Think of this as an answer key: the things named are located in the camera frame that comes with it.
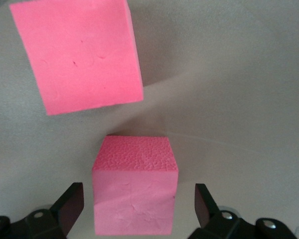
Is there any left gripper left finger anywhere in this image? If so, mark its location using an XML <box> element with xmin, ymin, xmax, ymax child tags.
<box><xmin>0</xmin><ymin>182</ymin><xmax>85</xmax><ymax>239</ymax></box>

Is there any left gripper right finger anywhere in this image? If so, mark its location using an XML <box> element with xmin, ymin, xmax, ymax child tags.
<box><xmin>189</xmin><ymin>183</ymin><xmax>298</xmax><ymax>239</ymax></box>

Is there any red foam cube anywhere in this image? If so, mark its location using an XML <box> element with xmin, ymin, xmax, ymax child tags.
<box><xmin>91</xmin><ymin>135</ymin><xmax>179</xmax><ymax>237</ymax></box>
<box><xmin>8</xmin><ymin>0</ymin><xmax>144</xmax><ymax>117</ymax></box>

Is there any brown table cover mat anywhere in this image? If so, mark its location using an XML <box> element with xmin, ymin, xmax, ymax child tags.
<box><xmin>0</xmin><ymin>0</ymin><xmax>299</xmax><ymax>239</ymax></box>

